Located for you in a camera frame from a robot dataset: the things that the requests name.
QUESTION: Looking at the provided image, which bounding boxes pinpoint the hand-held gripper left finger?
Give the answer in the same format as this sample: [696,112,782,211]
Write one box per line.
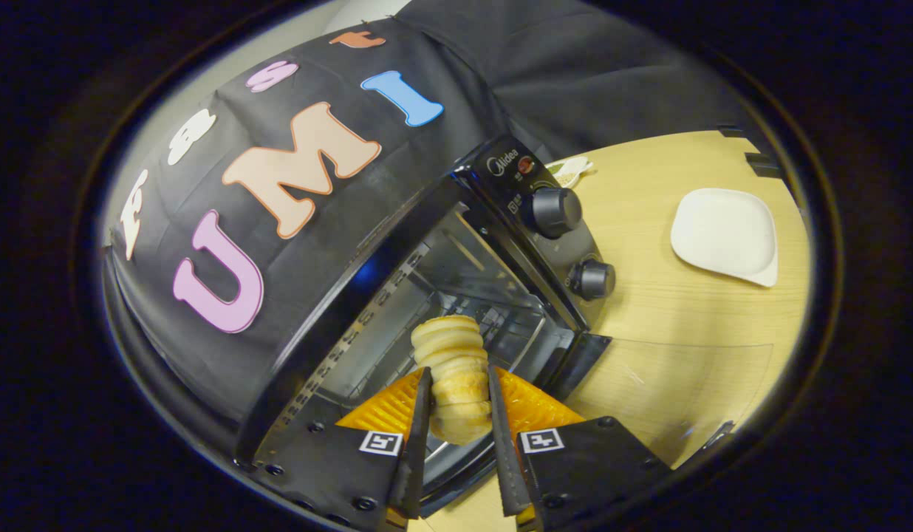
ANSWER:
[253,367,434,532]

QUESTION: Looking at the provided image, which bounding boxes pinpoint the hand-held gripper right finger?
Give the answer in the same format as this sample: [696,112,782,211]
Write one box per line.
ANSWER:
[486,364,676,532]

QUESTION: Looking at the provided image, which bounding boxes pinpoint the black table edge brackets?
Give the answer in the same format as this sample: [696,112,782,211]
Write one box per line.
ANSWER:
[718,126,787,180]

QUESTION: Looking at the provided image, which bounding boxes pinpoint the black toaster oven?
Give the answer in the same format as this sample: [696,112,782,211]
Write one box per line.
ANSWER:
[235,134,776,518]

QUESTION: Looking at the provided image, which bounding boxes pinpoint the white square plate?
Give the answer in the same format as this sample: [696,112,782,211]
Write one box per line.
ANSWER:
[670,188,780,289]

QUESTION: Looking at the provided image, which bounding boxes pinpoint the pale ridged bread roll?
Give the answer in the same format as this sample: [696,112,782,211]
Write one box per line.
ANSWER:
[411,315,495,446]

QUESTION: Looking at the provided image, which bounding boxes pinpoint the black backdrop cloth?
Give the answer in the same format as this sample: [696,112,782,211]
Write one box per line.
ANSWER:
[106,0,753,423]

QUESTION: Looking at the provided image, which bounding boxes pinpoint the white divided condiment dish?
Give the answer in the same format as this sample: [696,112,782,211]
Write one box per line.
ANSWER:
[547,155,595,189]

